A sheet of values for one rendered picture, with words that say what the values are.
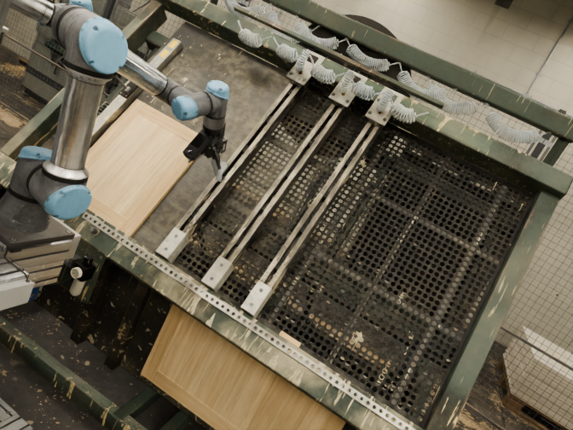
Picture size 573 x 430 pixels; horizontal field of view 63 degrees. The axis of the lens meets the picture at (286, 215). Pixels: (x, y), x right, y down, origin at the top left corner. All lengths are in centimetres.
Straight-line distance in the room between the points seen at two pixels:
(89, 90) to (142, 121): 108
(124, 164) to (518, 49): 550
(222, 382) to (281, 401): 28
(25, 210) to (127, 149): 86
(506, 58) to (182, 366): 562
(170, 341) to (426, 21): 564
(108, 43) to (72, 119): 22
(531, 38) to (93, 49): 609
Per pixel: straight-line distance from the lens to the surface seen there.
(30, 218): 154
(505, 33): 687
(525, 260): 210
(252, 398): 219
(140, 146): 228
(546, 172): 226
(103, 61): 126
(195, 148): 164
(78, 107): 131
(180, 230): 197
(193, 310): 188
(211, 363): 222
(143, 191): 216
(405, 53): 271
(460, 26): 690
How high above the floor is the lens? 174
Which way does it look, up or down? 14 degrees down
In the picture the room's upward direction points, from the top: 27 degrees clockwise
